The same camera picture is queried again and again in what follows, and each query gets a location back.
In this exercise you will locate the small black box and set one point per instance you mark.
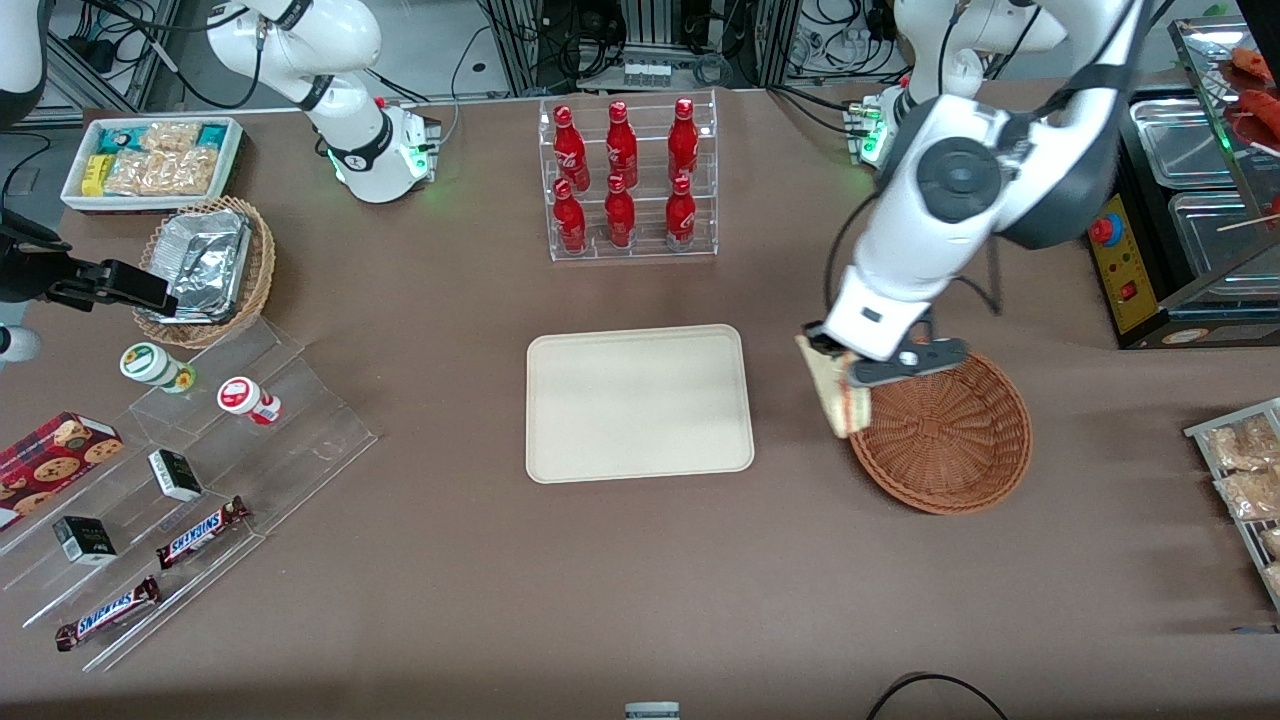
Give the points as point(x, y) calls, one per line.
point(85, 540)
point(176, 475)

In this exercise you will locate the red lid yogurt cup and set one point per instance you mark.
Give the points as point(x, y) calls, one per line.
point(240, 395)

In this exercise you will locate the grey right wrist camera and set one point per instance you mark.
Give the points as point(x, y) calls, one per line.
point(15, 344)

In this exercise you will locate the aluminium foil container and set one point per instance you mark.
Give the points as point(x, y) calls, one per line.
point(205, 260)

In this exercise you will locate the red cola bottle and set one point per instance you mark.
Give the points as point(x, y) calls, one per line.
point(621, 145)
point(570, 150)
point(683, 140)
point(681, 215)
point(570, 222)
point(620, 218)

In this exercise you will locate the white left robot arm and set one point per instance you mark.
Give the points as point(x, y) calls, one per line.
point(900, 260)

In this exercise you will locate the stainless steel pan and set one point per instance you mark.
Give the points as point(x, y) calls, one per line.
point(1185, 145)
point(1215, 235)

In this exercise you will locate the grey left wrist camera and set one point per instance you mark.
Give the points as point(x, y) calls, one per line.
point(905, 362)

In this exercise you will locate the clear bag of pastries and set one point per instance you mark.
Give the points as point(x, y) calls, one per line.
point(1273, 580)
point(1270, 542)
point(1240, 445)
point(1250, 493)

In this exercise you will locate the green lid yogurt cup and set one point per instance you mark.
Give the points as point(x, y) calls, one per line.
point(145, 362)

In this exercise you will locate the clear acrylic stepped shelf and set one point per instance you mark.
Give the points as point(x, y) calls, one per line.
point(300, 440)

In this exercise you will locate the white rectangular snack bin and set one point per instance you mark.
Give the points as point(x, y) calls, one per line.
point(75, 200)

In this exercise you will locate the white power strip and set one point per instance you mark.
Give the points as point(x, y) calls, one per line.
point(648, 73)

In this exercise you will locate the triangular sandwich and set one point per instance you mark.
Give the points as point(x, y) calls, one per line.
point(838, 395)

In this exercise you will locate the tray of packaged pastries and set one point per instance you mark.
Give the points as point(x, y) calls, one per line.
point(1235, 520)

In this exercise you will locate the black food warmer appliance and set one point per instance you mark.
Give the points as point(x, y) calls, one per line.
point(1130, 290)

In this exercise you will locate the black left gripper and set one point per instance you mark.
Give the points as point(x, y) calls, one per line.
point(818, 337)

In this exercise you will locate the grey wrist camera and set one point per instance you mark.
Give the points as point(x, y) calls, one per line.
point(905, 362)
point(15, 344)

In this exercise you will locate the light wicker basket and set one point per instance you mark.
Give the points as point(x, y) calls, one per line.
point(262, 270)

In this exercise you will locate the snickers chocolate bar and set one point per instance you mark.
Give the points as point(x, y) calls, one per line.
point(105, 614)
point(200, 533)

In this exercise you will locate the brown wicker basket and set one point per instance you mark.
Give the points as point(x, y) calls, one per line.
point(950, 440)

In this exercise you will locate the large clear cracker bag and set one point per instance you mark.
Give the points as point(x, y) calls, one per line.
point(160, 172)

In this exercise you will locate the small clear cracker bag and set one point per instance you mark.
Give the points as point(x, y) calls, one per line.
point(170, 136)

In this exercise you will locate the small grey device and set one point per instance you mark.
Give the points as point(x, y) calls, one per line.
point(652, 711)

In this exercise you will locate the beige plastic tray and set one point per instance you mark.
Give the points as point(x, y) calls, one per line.
point(640, 405)

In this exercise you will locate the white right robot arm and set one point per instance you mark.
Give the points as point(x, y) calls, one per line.
point(350, 110)

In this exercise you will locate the yellow snack pack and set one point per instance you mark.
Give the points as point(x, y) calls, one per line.
point(95, 175)

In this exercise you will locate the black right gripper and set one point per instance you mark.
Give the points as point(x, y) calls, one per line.
point(28, 270)

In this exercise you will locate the teal snack pack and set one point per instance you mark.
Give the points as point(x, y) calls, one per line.
point(118, 138)
point(213, 135)

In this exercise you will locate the clear acrylic bottle rack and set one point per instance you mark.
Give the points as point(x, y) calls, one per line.
point(645, 245)

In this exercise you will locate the red cookie box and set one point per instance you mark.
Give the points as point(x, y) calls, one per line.
point(50, 465)

